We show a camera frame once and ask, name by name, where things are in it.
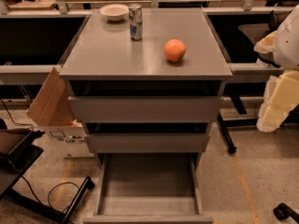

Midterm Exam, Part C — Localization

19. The black stand with tray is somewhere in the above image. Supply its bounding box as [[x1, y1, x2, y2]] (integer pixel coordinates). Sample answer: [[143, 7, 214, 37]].
[[0, 119, 94, 224]]

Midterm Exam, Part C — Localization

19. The grey drawer cabinet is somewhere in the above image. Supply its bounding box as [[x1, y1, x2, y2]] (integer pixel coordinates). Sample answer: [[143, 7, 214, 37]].
[[58, 7, 234, 170]]

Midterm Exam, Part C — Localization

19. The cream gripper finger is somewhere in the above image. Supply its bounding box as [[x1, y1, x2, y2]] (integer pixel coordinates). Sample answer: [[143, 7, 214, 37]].
[[256, 71, 299, 133], [254, 31, 277, 54]]

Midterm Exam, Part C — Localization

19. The grey top drawer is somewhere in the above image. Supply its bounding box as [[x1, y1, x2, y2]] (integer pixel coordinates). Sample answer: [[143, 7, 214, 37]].
[[68, 96, 221, 123]]

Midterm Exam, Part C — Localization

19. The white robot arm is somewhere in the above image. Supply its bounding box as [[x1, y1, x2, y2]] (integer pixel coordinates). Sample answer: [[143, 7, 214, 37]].
[[254, 6, 299, 133]]

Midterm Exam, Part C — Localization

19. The black floor cable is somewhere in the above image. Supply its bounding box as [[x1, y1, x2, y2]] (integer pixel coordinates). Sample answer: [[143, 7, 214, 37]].
[[18, 175, 80, 213]]

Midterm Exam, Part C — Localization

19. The grey middle drawer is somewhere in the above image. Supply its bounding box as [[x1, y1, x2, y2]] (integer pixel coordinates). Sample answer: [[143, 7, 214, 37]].
[[85, 133, 209, 153]]

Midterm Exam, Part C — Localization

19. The silver blue redbull can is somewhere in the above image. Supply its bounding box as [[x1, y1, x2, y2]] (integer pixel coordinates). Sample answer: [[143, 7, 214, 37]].
[[128, 4, 143, 41]]

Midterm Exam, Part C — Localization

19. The grey open bottom drawer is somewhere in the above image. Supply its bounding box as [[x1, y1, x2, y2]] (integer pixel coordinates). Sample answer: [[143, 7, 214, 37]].
[[83, 153, 213, 224]]

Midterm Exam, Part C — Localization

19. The black caster base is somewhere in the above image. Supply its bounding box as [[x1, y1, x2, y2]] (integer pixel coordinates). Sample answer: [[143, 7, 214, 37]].
[[273, 203, 299, 224]]

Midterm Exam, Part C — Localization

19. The white ceramic bowl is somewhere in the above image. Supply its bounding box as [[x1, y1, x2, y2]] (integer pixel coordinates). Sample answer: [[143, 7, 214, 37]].
[[100, 4, 129, 21]]

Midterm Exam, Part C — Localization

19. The brown white cardboard box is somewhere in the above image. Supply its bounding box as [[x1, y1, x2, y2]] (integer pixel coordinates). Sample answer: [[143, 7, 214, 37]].
[[26, 68, 93, 158]]

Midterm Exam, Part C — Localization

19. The orange fruit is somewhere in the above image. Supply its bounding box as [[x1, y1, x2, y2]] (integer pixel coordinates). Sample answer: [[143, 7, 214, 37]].
[[164, 39, 186, 63]]

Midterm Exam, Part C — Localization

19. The black table leg frame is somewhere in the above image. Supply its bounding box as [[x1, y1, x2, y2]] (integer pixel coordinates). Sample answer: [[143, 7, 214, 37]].
[[217, 95, 299, 154]]

